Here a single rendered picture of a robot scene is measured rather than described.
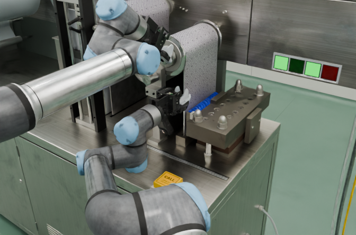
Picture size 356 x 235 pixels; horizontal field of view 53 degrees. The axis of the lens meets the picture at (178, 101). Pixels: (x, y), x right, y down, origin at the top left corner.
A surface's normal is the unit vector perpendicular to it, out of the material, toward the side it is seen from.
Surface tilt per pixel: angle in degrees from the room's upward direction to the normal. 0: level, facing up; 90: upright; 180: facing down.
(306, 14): 90
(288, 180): 0
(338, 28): 90
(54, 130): 0
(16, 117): 81
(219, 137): 90
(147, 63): 90
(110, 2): 50
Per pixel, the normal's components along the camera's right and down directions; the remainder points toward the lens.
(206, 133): -0.57, 0.37
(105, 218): -0.47, -0.39
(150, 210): 0.16, -0.51
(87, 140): 0.00, -0.89
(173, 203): 0.08, -0.71
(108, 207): -0.39, -0.70
